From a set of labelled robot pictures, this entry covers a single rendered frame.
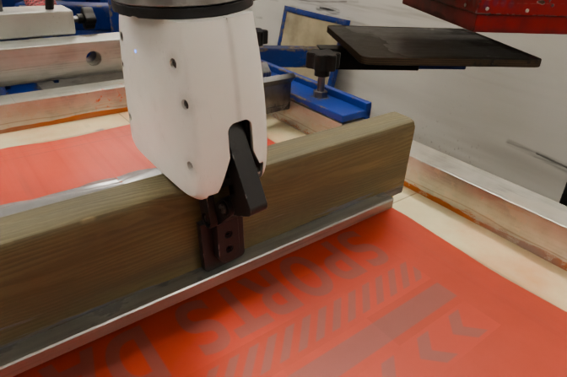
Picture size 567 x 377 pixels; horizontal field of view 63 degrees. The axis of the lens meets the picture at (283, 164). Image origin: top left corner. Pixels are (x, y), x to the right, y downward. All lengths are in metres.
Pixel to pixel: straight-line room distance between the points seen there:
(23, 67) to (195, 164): 0.51
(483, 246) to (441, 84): 2.19
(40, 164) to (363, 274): 0.37
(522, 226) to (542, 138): 1.95
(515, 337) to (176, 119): 0.27
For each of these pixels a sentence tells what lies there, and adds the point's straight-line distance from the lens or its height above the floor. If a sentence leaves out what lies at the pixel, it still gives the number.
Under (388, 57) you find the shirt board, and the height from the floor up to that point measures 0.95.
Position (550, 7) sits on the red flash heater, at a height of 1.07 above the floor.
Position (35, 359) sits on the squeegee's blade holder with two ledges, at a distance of 0.30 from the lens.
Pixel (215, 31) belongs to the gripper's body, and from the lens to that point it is 0.23.
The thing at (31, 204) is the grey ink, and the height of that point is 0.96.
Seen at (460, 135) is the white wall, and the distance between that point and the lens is 2.60.
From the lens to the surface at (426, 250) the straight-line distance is 0.43.
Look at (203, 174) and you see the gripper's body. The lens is 0.25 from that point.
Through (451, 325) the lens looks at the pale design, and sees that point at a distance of 0.37.
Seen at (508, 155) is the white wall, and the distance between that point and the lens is 2.49.
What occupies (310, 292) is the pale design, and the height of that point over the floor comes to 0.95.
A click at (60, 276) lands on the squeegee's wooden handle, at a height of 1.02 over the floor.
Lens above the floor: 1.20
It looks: 27 degrees down
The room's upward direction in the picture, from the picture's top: 3 degrees clockwise
